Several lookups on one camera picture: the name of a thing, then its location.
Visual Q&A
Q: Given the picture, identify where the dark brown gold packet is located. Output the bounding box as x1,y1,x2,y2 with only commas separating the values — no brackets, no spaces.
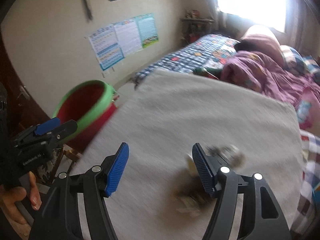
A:
173,178,214,217

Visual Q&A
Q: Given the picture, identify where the green plush toy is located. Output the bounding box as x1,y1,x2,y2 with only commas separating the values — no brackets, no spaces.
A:
193,67,222,80

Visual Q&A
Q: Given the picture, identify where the small cluttered side table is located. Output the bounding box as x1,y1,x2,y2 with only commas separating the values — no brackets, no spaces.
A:
180,10,215,47

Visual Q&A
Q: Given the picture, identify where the bright curtained window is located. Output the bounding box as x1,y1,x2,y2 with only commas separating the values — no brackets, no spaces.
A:
217,0,286,33

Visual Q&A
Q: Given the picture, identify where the purple floral quilt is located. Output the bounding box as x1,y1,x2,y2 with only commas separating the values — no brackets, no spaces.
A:
220,50,319,108

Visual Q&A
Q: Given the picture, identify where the teal number wall poster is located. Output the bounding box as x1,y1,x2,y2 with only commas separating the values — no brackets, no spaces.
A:
135,13,159,48

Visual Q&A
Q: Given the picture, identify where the person's left hand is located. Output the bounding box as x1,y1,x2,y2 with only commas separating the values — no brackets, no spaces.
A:
0,171,43,227

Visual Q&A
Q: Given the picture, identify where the dark brown wooden door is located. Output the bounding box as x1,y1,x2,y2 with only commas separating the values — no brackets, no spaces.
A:
0,36,51,143

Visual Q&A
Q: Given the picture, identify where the blue plaid cartoon bedsheet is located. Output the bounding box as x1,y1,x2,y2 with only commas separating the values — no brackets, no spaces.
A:
133,34,239,83

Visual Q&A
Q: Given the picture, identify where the red bin with green rim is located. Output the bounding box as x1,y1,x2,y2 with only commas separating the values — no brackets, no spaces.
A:
53,80,117,152

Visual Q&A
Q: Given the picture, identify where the grey patterned paper bag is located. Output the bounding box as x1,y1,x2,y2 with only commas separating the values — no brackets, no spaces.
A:
186,144,246,178

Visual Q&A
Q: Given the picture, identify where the grey towel mat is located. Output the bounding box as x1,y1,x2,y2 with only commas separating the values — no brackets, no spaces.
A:
72,70,303,239

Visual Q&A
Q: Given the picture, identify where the white chart wall poster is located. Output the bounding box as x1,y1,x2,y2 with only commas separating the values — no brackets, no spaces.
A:
113,18,142,57

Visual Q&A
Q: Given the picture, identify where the blue alphabet wall poster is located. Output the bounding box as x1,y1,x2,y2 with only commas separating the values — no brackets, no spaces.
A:
88,24,124,71

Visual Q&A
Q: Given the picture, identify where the black vertical wall bracket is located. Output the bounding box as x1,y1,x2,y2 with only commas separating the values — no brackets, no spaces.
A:
73,0,94,22

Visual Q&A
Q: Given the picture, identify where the pink pillow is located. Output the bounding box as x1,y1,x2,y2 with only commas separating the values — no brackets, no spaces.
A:
234,25,285,67

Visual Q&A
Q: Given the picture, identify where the blue plaid pillow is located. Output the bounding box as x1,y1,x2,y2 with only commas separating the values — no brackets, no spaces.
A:
280,45,319,76

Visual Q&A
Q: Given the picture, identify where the floral cushion wooden chair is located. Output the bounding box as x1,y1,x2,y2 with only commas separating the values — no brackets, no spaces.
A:
36,145,82,186

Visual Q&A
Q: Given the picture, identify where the pink pouch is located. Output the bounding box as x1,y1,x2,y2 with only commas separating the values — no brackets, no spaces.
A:
297,86,319,130

